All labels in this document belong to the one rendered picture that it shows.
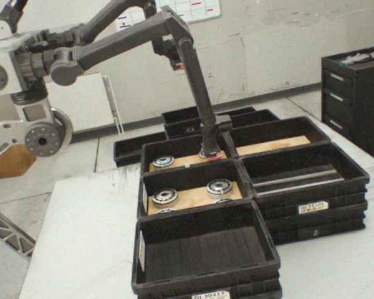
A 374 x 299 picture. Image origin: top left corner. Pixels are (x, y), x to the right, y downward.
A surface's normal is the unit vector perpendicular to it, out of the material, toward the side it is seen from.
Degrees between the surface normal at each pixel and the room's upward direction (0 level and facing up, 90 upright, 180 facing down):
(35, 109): 90
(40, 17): 90
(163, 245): 0
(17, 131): 90
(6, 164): 90
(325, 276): 0
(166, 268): 0
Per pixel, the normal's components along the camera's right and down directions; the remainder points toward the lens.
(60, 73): 0.22, 0.74
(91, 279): -0.16, -0.89
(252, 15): 0.17, 0.41
